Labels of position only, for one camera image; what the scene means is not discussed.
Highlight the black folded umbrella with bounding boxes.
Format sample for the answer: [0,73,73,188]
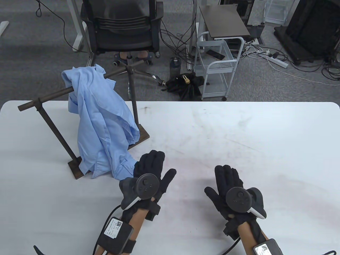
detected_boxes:
[161,72,205,101]

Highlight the white power strip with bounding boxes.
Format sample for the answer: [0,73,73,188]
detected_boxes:
[266,52,288,69]

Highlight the light blue long-sleeve shirt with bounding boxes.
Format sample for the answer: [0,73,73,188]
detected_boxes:
[61,64,140,179]

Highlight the black equipment stand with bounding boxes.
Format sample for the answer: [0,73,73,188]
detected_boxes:
[274,0,340,66]

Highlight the grey black hand controller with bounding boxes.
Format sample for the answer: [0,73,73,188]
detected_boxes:
[225,187,267,220]
[119,174,160,209]

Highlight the white wire basket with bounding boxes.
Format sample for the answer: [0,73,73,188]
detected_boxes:
[264,0,288,24]

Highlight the dark water bottle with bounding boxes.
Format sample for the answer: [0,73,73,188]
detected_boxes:
[169,57,181,77]

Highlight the white desktop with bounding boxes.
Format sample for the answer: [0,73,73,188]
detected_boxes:
[0,101,340,255]

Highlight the dark wooden desktop rack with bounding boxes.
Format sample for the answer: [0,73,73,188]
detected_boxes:
[18,65,150,180]

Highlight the person's left hand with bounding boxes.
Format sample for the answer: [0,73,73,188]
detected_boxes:
[122,150,177,214]

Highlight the black wrist sensor box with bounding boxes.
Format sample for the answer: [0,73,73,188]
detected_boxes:
[96,217,137,255]
[253,239,284,255]

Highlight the black computer case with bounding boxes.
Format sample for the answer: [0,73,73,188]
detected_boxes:
[219,0,255,26]

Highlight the black office chair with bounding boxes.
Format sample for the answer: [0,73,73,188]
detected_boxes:
[80,0,166,88]

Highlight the person's right forearm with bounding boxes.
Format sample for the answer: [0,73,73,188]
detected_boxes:
[236,221,269,255]

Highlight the tangle of black cables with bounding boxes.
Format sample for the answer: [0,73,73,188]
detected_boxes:
[159,20,197,65]

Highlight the person's right hand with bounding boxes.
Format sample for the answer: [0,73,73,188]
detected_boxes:
[204,165,262,234]

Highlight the grey metal desk leg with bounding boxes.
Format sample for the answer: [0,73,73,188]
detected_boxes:
[80,0,96,70]
[187,0,200,71]

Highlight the black phone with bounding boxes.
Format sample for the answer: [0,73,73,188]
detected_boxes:
[206,49,226,60]

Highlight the dark brown side table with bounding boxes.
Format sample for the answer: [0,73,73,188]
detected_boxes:
[199,5,250,40]

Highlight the black sensor cable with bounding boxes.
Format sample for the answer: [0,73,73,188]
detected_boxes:
[222,236,243,255]
[92,204,122,255]

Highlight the white desk leg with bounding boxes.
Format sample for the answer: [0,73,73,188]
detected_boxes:
[67,0,87,52]

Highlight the person's left forearm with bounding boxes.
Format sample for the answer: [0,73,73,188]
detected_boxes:
[121,208,149,255]

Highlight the thin black floor cable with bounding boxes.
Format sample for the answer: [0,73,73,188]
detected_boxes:
[35,0,88,52]

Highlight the white metal rolling cart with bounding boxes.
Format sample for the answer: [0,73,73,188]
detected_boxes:
[195,31,245,101]

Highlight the tangle of white cables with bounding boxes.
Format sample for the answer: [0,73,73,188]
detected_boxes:
[242,39,340,86]

